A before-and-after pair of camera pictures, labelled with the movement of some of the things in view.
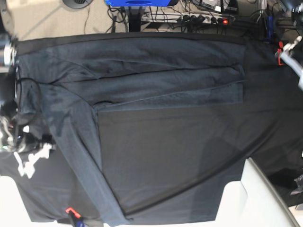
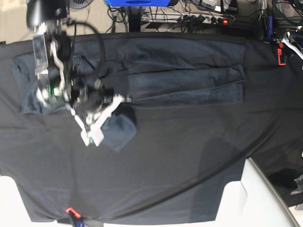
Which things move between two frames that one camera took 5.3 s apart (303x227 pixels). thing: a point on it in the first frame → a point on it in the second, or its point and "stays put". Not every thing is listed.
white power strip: (166, 18) stays put
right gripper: (289, 48) → (290, 41)
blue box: (138, 3) stays put
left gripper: (17, 138) → (92, 98)
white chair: (252, 202) stays put
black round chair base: (77, 4) stays put
